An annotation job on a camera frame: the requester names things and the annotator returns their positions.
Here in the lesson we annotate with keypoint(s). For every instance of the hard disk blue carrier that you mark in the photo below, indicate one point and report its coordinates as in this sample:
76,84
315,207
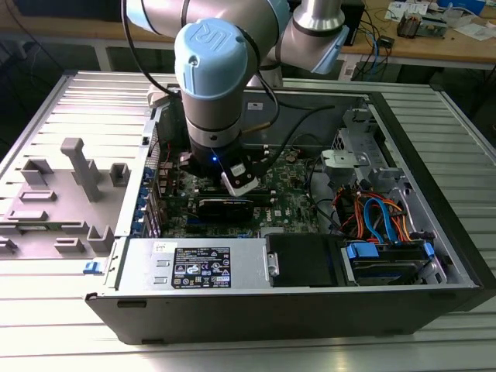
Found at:
383,267

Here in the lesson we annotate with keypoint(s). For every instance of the white paper sheet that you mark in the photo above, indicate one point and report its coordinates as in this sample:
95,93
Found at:
474,32

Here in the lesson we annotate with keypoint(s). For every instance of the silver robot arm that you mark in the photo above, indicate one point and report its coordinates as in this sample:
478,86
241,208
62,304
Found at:
213,77

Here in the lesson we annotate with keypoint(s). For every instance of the green motherboard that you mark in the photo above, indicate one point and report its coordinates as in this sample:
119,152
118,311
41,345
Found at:
286,186

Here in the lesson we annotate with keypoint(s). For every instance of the black PC case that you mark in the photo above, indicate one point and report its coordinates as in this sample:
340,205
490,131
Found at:
271,317

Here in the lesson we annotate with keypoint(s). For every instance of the silver coin cell battery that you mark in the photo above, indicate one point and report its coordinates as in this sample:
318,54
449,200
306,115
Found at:
292,157

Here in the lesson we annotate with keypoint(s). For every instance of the grey parts rack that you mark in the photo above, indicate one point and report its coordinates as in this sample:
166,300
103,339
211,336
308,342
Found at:
58,209

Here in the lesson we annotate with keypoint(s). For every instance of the wooden desk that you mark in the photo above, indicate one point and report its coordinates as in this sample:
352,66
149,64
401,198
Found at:
426,50
77,29

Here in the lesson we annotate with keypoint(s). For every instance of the white printed cards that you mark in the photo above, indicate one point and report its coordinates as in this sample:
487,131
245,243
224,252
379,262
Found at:
407,7

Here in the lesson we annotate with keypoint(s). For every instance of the black graphics card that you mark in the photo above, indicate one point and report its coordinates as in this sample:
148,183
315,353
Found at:
224,211

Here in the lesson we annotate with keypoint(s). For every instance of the metal drive cage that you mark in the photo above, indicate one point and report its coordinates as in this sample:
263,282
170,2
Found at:
358,128

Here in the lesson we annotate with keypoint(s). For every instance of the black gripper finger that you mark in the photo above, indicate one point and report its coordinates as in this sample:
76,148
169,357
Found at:
188,162
257,164

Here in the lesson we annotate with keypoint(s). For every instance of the blue expansion slot clip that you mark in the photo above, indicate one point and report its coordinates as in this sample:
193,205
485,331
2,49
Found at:
147,176
142,192
137,225

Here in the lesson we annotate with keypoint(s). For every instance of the blue plastic latch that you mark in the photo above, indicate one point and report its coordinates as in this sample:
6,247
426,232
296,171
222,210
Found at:
92,267

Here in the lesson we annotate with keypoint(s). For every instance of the wide black box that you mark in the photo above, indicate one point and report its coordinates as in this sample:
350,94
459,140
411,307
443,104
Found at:
77,9

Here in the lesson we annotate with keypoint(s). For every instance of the small black box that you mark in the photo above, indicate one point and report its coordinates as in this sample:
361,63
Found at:
386,41

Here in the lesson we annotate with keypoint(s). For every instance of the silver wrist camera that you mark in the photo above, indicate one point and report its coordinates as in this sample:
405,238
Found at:
240,186

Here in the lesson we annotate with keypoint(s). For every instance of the black tower box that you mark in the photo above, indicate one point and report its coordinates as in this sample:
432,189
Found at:
358,19

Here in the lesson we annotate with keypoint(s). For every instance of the silver power supply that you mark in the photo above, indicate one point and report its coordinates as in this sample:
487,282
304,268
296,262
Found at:
147,263

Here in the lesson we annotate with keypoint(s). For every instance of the copper coil block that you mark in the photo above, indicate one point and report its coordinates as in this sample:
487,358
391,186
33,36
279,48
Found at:
410,27

